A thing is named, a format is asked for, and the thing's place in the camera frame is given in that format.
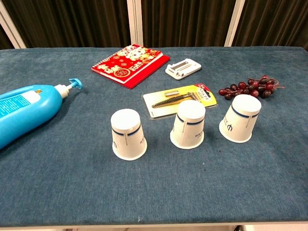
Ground white paper cup blue stripe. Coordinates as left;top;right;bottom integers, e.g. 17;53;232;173
218;94;262;144
169;100;206;150
110;108;148;161

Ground white plastic holder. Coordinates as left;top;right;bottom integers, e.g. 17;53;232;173
165;58;202;81

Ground red spiral notebook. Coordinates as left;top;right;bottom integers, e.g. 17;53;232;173
91;43;171;90

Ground dark red grape bunch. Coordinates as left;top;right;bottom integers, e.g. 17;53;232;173
218;75;285;101

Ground yellow razor blister pack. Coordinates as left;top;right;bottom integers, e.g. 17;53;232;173
141;83;218;119

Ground blue pump bottle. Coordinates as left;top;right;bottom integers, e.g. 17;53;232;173
0;78;83;150

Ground dark pleated curtain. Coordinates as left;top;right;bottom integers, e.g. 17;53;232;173
0;24;14;50
141;0;237;48
231;0;308;50
1;0;132;49

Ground blue tablecloth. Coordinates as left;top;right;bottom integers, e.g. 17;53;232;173
0;47;308;228

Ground white frame post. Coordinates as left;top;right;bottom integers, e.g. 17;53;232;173
0;0;26;50
224;0;246;47
127;0;144;48

